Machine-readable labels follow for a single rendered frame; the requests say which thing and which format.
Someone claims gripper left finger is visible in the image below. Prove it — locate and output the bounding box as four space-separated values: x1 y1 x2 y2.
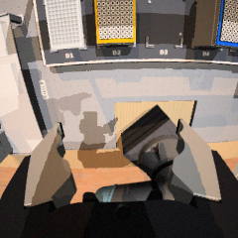
0 122 77 238

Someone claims yellow tip rack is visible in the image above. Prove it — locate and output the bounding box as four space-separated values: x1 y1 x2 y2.
94 0 136 46

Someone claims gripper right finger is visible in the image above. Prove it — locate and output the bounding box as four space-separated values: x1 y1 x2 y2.
168 119 238 238

